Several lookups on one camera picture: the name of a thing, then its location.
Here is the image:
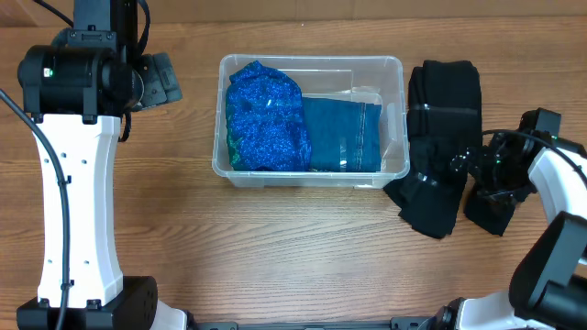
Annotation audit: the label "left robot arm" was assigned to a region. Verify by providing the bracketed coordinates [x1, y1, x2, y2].
[12, 0, 195, 330]

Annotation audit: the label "clear plastic storage bin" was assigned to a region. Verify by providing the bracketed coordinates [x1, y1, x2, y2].
[212, 54, 410, 189]

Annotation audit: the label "small folded black garment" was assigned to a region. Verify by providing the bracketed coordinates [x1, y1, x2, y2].
[463, 183, 537, 236]

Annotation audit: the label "blue sequin garment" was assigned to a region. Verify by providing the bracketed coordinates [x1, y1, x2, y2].
[226, 60, 312, 171]

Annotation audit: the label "large folded black garment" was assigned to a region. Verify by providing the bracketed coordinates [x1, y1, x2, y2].
[383, 60, 482, 239]

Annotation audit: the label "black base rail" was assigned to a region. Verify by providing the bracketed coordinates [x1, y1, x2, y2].
[196, 316, 435, 330]

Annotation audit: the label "blue denim jeans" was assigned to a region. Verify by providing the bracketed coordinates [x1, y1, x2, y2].
[303, 97, 382, 172]

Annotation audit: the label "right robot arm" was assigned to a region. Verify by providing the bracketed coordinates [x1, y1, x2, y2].
[420, 108, 586, 329]

